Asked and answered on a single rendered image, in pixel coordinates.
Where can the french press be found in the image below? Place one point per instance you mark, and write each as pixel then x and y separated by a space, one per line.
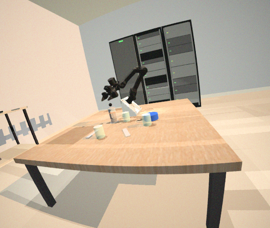
pixel 112 114

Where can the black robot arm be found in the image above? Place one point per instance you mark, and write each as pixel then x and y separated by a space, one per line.
pixel 121 84

